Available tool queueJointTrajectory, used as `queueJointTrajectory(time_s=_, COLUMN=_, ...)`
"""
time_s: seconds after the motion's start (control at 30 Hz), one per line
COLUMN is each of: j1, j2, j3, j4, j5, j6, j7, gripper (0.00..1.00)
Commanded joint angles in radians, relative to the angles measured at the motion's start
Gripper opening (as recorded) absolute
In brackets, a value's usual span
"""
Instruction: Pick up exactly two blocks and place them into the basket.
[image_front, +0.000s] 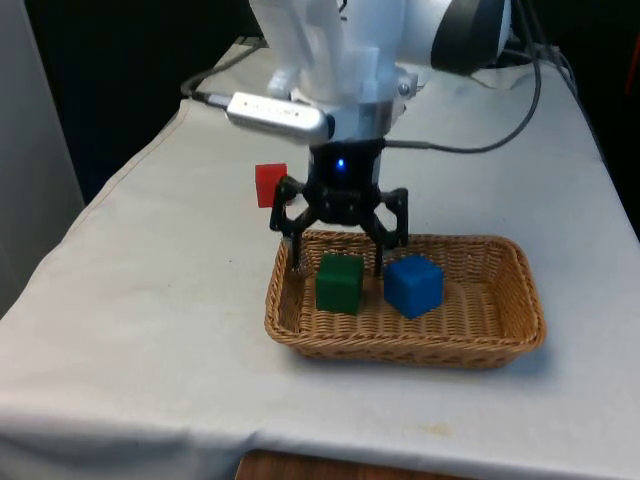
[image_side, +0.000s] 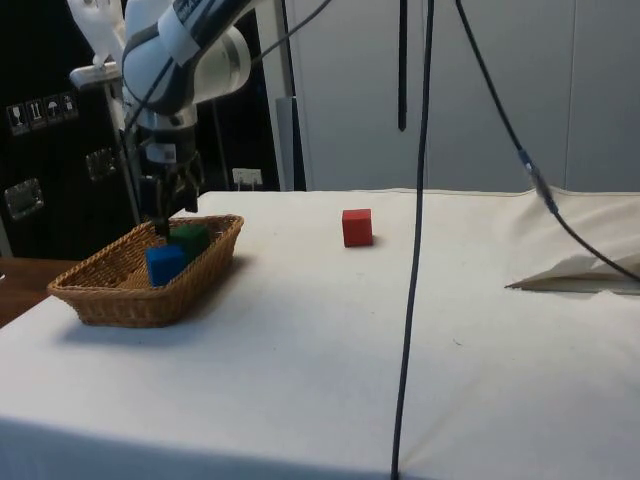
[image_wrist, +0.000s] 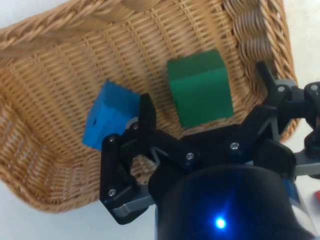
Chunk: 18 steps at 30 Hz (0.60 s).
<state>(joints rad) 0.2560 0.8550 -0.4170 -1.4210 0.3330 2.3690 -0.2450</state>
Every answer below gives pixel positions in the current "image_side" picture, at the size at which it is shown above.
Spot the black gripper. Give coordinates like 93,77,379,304
139,149,204,237

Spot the green cube block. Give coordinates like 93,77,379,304
169,224,211,265

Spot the wicker basket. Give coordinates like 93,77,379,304
46,214,246,329

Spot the blue cube block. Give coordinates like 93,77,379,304
145,243,188,288

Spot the black cabinet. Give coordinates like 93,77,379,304
0,0,282,261

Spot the red cube block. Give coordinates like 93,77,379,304
341,208,374,248

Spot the pale locker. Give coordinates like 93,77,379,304
564,0,640,194
293,0,567,194

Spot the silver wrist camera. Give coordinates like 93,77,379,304
145,142,179,165

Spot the black cable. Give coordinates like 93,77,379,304
396,0,410,133
389,0,435,479
122,0,334,151
454,0,640,281

